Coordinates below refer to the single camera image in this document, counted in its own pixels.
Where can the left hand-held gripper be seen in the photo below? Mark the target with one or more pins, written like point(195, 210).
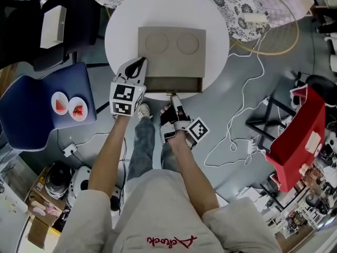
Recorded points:
point(122, 93)

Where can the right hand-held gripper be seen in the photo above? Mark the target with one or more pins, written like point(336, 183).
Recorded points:
point(197, 130)

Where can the grey drawer box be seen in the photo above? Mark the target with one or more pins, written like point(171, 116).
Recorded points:
point(171, 64)

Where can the person's right forearm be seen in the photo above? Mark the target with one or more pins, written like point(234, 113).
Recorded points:
point(194, 173)

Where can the person's left forearm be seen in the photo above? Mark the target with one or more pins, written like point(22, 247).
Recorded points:
point(108, 154)

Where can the person's left shoe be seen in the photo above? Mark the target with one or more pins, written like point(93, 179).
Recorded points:
point(144, 111)

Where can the round white table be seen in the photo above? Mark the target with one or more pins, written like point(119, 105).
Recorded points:
point(118, 35)

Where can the person's right jeans leg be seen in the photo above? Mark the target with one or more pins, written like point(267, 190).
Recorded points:
point(169, 157)

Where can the person's jeans leg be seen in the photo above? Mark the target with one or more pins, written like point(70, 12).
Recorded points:
point(143, 146)
point(169, 157)

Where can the person's left jeans leg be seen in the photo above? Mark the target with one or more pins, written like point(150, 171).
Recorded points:
point(143, 146)

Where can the white plate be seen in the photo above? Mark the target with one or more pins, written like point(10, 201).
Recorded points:
point(59, 95)
point(79, 100)

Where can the red strawberries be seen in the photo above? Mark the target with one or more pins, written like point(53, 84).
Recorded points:
point(78, 111)

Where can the watermelon slice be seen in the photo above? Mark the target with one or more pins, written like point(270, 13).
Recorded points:
point(60, 105)

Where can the white power strip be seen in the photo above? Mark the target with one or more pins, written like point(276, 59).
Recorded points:
point(69, 150)
point(252, 146)

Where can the white rectangular box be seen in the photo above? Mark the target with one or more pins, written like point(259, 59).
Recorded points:
point(52, 25)

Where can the person's grey shirt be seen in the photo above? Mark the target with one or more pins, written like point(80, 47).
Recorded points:
point(163, 215)

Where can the blue padded chair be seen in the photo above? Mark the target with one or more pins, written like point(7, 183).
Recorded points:
point(31, 115)

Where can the white round appliance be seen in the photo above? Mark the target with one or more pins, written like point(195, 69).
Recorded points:
point(84, 183)

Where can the red tablecloth table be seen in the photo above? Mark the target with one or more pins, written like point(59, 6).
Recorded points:
point(297, 141)

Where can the black mesh office chair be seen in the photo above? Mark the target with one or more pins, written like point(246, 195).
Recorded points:
point(21, 22)

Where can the black round helmet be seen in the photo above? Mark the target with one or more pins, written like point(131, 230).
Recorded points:
point(58, 180)

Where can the small wooden box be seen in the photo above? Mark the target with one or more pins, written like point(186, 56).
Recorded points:
point(310, 141)

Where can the dried flower decoration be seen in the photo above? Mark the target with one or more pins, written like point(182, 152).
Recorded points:
point(309, 173)

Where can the small white dish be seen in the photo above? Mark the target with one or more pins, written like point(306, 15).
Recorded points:
point(319, 151)

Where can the cardboard box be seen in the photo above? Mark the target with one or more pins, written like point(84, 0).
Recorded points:
point(39, 228)

